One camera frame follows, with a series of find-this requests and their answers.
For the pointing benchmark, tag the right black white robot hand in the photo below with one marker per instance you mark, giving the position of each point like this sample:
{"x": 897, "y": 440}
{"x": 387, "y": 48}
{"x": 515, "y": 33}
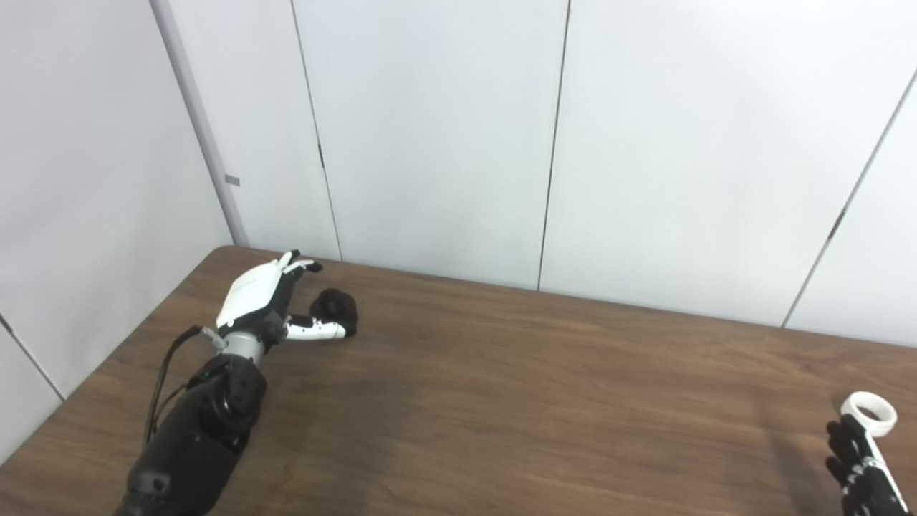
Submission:
{"x": 863, "y": 473}

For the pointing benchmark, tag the small grey wall tag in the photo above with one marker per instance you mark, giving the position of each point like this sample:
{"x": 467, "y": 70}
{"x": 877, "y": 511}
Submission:
{"x": 232, "y": 180}

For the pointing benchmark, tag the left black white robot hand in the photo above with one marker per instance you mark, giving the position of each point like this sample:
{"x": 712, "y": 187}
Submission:
{"x": 251, "y": 294}

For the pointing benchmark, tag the grey wall corner strip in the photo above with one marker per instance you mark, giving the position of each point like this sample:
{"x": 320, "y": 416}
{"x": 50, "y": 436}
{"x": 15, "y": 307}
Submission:
{"x": 200, "y": 129}

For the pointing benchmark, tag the round black plastic part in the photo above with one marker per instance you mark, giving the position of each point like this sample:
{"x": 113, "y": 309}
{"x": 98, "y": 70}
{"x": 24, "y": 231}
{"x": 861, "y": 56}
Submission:
{"x": 335, "y": 307}

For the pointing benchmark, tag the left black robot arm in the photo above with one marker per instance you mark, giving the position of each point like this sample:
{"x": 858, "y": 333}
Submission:
{"x": 200, "y": 430}

